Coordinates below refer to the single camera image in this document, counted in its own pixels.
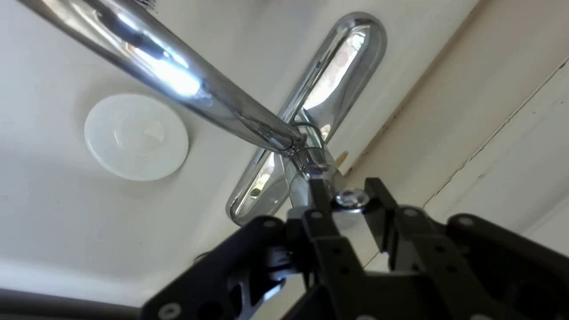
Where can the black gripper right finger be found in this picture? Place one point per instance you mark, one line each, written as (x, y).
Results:
(474, 267)

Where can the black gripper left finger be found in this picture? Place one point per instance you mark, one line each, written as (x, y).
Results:
(237, 277)

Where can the chrome tap spout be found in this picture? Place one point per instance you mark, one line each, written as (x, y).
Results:
(166, 64)

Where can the white round disc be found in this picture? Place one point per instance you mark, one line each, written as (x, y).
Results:
(136, 135)

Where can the white ceramic sink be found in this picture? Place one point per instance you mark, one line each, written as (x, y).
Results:
(59, 224)

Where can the chrome tap base plate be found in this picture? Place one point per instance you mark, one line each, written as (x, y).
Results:
(349, 59)

